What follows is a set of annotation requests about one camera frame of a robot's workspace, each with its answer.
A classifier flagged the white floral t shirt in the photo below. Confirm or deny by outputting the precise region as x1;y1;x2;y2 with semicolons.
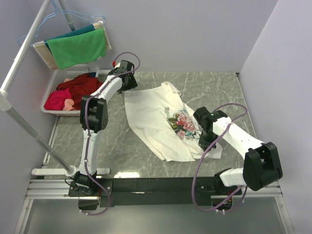
123;81;224;163

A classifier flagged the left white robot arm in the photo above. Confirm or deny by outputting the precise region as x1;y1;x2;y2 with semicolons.
74;60;137;196

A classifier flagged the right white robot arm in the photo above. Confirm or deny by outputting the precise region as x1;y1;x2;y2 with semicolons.
193;107;283;195

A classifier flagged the dark red t shirt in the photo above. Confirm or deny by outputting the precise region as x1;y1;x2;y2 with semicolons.
56;73;103;111

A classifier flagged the green towel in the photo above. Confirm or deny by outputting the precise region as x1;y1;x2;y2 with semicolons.
47;28;106;69

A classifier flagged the black base beam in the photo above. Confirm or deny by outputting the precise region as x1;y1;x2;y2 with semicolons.
68;177;244;211

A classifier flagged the teal towel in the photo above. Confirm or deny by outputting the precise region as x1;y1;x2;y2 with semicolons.
44;24;96;53

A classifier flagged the pink t shirt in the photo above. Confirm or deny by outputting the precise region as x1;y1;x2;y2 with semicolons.
44;89;71;111

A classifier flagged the white plastic laundry basket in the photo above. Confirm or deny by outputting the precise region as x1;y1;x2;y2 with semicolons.
41;64;102;116

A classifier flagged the beige towel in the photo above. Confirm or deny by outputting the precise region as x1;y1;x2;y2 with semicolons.
33;21;112;70

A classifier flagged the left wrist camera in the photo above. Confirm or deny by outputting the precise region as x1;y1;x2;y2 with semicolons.
112;60;120;69

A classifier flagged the blue wire hanger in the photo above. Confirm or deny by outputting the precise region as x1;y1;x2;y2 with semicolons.
17;4;107;47

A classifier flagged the white clothes rack frame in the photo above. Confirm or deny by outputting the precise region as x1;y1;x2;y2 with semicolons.
0;0;113;178

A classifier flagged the aluminium rail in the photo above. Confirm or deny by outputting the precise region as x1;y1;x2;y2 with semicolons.
25;179;283;199

